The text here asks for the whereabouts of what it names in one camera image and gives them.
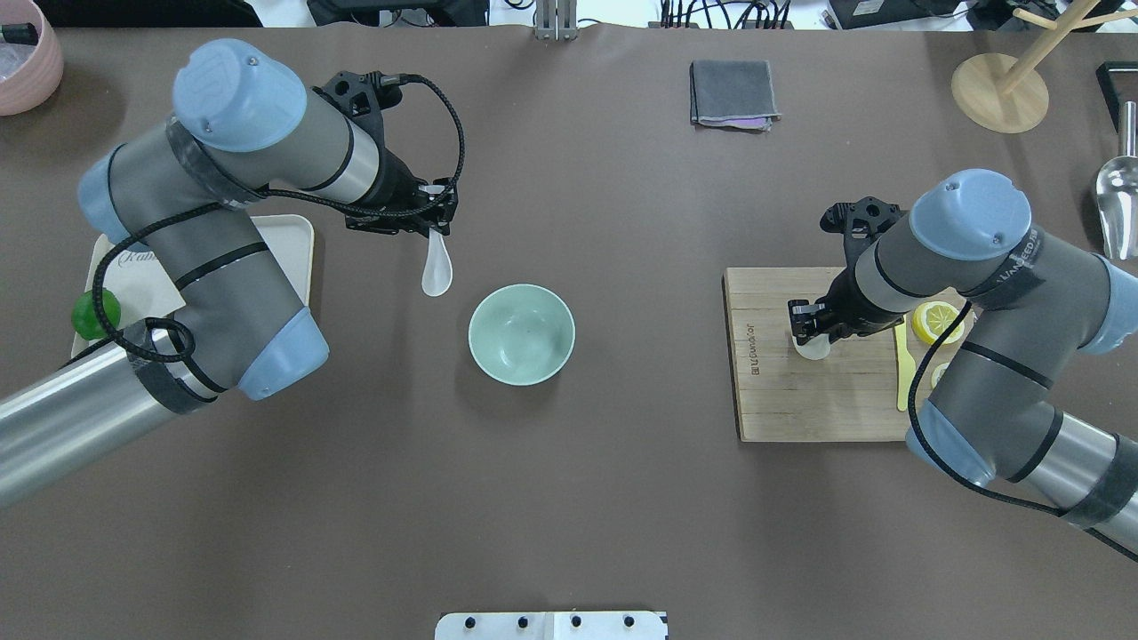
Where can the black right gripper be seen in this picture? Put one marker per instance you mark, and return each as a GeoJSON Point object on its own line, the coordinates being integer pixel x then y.
{"type": "Point", "coordinates": [846, 306]}

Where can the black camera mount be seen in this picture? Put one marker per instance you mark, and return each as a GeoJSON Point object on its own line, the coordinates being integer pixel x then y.
{"type": "Point", "coordinates": [860, 224]}
{"type": "Point", "coordinates": [358, 95]}

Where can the grey folded cloth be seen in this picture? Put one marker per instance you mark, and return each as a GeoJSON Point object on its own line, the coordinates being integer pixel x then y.
{"type": "Point", "coordinates": [732, 94]}

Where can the steel scoop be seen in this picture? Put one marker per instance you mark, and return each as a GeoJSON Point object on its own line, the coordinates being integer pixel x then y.
{"type": "Point", "coordinates": [1115, 193]}

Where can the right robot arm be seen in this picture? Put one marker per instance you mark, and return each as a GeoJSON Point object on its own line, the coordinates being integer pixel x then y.
{"type": "Point", "coordinates": [988, 423]}

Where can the lemon slice thin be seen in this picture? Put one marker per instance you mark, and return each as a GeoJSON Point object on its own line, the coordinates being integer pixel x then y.
{"type": "Point", "coordinates": [937, 375]}

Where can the cream rabbit print tray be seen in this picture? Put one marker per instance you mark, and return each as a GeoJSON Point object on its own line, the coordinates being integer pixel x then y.
{"type": "Point", "coordinates": [205, 291]}

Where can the black wire glass rack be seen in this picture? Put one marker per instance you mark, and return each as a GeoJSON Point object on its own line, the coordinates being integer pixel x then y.
{"type": "Point", "coordinates": [1118, 82]}

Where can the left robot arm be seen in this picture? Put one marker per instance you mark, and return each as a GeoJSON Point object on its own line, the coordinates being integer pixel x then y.
{"type": "Point", "coordinates": [244, 128]}

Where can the wooden cup tree stand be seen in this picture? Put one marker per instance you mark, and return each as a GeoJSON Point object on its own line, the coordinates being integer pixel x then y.
{"type": "Point", "coordinates": [1006, 94]}

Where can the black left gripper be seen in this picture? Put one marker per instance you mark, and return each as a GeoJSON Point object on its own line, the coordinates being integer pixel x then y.
{"type": "Point", "coordinates": [394, 186]}

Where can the aluminium frame post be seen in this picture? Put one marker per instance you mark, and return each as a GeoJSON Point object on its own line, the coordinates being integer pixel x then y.
{"type": "Point", "coordinates": [555, 20]}

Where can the white ceramic spoon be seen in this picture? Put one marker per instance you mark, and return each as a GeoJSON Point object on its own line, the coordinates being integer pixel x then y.
{"type": "Point", "coordinates": [437, 275]}

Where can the yellow plastic knife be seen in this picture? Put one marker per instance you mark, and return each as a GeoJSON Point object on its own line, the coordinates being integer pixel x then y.
{"type": "Point", "coordinates": [905, 365]}

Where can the bamboo cutting board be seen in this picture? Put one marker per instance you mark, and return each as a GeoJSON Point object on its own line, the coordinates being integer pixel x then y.
{"type": "Point", "coordinates": [781, 397]}

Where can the mint green bowl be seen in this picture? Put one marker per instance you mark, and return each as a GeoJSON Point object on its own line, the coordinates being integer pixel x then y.
{"type": "Point", "coordinates": [521, 334]}

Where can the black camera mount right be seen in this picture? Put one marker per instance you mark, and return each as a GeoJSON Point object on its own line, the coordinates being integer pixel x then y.
{"type": "Point", "coordinates": [860, 224]}

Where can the green toy apple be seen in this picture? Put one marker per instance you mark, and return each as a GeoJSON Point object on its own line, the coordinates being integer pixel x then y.
{"type": "Point", "coordinates": [84, 318]}

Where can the lemon slice thick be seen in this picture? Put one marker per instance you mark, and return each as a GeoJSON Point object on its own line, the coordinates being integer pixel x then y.
{"type": "Point", "coordinates": [935, 319]}

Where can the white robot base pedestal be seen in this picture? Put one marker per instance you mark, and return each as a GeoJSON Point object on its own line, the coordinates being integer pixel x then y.
{"type": "Point", "coordinates": [617, 624]}

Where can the pink bowl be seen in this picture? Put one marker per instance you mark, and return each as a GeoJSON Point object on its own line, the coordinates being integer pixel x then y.
{"type": "Point", "coordinates": [31, 73]}

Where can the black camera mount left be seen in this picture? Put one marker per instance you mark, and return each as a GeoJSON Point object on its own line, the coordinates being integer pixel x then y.
{"type": "Point", "coordinates": [358, 95]}

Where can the white steamed bun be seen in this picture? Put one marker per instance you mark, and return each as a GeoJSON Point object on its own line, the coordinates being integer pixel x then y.
{"type": "Point", "coordinates": [815, 349]}

